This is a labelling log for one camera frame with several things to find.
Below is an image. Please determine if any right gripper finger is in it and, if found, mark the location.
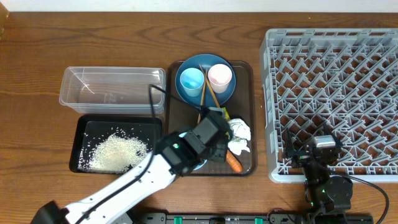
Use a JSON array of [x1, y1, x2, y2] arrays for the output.
[[323, 123, 343, 146], [283, 129, 295, 157]]

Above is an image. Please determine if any light blue bowl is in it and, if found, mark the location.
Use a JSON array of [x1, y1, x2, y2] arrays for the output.
[[178, 132, 207, 170]]

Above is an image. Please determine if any white tissue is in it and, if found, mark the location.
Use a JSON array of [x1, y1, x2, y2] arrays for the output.
[[228, 118, 251, 156]]

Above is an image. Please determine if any orange carrot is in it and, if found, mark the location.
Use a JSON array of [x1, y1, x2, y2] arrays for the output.
[[226, 150, 243, 173]]

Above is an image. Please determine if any pile of white rice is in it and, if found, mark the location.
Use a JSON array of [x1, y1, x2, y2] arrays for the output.
[[77, 127, 152, 174]]

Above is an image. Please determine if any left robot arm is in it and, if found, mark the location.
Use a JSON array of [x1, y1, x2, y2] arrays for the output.
[[31, 108, 233, 224]]

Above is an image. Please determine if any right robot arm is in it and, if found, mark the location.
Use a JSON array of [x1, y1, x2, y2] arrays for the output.
[[284, 125, 353, 223]]

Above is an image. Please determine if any grey dishwasher rack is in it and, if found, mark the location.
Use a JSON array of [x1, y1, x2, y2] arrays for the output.
[[259, 29, 397, 184]]

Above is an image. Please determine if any yellow green snack wrapper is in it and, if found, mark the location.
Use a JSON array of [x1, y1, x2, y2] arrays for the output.
[[222, 107, 231, 121]]

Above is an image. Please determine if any brown serving tray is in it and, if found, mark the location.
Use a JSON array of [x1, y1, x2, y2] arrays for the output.
[[164, 61, 257, 177]]

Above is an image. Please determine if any light blue cup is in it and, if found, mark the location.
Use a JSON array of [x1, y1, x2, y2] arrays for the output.
[[180, 68, 205, 97]]

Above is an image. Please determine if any pink cup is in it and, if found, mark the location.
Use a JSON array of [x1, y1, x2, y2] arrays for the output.
[[208, 64, 233, 93]]

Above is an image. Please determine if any left wooden chopstick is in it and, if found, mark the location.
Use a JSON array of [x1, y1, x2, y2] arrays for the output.
[[197, 65, 208, 124]]

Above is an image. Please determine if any wooden chopstick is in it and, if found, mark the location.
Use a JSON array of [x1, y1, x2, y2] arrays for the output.
[[199, 65, 221, 108], [197, 65, 208, 124]]

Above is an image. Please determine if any right wooden chopstick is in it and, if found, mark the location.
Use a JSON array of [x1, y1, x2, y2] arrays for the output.
[[199, 65, 221, 108]]

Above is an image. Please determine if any dark blue plate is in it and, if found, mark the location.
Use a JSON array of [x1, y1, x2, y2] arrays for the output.
[[175, 54, 236, 108]]

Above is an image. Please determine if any black plastic tray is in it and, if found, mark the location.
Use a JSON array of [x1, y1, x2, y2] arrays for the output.
[[69, 114, 162, 174]]

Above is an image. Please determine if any clear plastic bin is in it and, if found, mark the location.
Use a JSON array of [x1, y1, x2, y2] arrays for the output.
[[59, 67, 166, 114]]

